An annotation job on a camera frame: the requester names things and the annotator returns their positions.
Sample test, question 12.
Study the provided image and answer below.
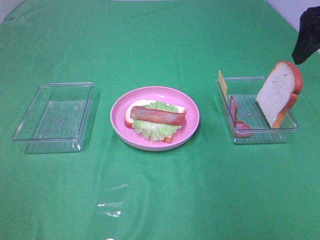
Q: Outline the toast bread slice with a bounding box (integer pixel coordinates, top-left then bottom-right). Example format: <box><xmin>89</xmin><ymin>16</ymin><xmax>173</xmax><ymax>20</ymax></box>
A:
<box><xmin>124</xmin><ymin>99</ymin><xmax>187</xmax><ymax>143</ymax></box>
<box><xmin>256</xmin><ymin>61</ymin><xmax>303</xmax><ymax>129</ymax></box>

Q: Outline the red bacon strip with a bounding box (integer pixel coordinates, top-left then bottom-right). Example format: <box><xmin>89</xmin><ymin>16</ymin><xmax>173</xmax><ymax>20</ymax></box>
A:
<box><xmin>229</xmin><ymin>96</ymin><xmax>251</xmax><ymax>138</ymax></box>

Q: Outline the clear plastic tray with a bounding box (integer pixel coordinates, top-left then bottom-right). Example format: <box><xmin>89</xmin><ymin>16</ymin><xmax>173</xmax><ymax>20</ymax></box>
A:
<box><xmin>12</xmin><ymin>82</ymin><xmax>94</xmax><ymax>154</ymax></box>
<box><xmin>216</xmin><ymin>76</ymin><xmax>299</xmax><ymax>145</ymax></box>

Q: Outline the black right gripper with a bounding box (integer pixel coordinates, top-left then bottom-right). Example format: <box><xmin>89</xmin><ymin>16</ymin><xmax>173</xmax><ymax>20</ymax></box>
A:
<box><xmin>291</xmin><ymin>6</ymin><xmax>320</xmax><ymax>65</ymax></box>

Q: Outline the yellow cheese slice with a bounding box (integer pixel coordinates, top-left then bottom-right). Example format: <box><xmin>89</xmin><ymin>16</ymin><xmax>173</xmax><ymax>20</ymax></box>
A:
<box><xmin>218</xmin><ymin>70</ymin><xmax>228</xmax><ymax>104</ymax></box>

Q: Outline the clear tape strip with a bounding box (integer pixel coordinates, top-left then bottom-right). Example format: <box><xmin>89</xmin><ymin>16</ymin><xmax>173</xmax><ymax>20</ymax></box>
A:
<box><xmin>94</xmin><ymin>172</ymin><xmax>130</xmax><ymax>218</ymax></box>

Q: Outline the green tablecloth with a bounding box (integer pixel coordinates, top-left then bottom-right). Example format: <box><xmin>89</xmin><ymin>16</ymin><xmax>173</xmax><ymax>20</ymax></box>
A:
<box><xmin>0</xmin><ymin>0</ymin><xmax>320</xmax><ymax>240</ymax></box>

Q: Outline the right clear plastic tray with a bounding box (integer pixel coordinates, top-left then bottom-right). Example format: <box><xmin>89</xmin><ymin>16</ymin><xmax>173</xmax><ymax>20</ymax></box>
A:
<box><xmin>216</xmin><ymin>76</ymin><xmax>299</xmax><ymax>145</ymax></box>

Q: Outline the brown bacon strip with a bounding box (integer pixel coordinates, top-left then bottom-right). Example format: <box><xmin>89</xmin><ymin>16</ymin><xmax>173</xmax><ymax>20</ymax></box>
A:
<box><xmin>130</xmin><ymin>105</ymin><xmax>187</xmax><ymax>126</ymax></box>

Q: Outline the green lettuce leaf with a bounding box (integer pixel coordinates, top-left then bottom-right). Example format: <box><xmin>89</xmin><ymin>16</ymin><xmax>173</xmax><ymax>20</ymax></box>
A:
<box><xmin>124</xmin><ymin>99</ymin><xmax>187</xmax><ymax>143</ymax></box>

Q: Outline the left clear plastic tray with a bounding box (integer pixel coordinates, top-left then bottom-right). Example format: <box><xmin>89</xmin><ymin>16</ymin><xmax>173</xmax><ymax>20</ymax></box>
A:
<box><xmin>12</xmin><ymin>82</ymin><xmax>94</xmax><ymax>154</ymax></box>

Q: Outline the pink round plate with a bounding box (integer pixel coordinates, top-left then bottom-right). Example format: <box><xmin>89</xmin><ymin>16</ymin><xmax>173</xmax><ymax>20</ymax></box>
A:
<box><xmin>110</xmin><ymin>86</ymin><xmax>200</xmax><ymax>152</ymax></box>

